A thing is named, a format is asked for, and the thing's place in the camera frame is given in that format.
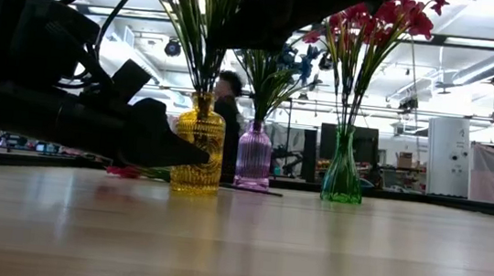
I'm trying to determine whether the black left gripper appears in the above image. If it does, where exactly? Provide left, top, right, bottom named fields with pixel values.
left=0, top=79, right=218, bottom=175

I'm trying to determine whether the yellow embossed glass vase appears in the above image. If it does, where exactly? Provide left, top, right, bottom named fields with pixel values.
left=168, top=89, right=231, bottom=196

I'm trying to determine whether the pink ribbed glass vase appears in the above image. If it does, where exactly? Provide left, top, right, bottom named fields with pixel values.
left=231, top=118, right=276, bottom=193

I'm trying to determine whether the green glass vase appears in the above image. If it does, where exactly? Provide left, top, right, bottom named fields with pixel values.
left=318, top=122, right=371, bottom=205

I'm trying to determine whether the person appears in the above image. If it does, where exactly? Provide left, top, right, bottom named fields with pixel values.
left=204, top=68, right=250, bottom=177

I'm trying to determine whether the black background monitor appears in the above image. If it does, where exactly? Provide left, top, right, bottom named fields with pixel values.
left=315, top=121, right=381, bottom=180

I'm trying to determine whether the cardboard box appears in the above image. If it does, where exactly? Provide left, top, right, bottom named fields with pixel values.
left=394, top=150, right=414, bottom=170

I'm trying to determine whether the white cabinet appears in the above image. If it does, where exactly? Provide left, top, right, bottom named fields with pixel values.
left=422, top=114, right=476, bottom=199

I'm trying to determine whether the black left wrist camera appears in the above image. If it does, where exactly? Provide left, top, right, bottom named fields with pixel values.
left=6, top=0, right=106, bottom=93

